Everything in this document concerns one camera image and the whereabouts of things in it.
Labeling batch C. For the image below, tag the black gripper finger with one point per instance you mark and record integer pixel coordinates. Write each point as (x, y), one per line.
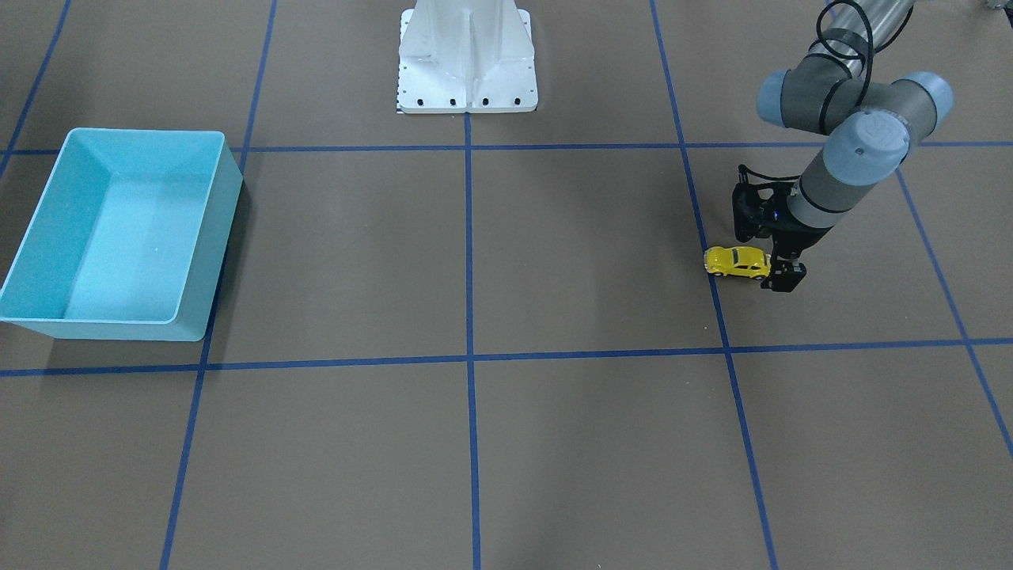
(793, 273)
(781, 276)

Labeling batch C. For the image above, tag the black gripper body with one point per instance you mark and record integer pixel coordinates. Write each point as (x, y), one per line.
(792, 240)

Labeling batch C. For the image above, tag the yellow beetle toy car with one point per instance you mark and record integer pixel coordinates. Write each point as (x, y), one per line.
(740, 261)

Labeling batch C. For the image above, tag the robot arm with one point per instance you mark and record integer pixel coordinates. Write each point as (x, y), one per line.
(870, 128)

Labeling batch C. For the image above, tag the light blue plastic bin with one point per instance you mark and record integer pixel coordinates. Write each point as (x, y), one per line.
(128, 238)

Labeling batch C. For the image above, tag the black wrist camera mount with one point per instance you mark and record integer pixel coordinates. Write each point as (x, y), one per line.
(759, 204)

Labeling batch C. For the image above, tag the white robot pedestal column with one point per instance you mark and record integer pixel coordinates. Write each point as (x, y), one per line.
(466, 57)

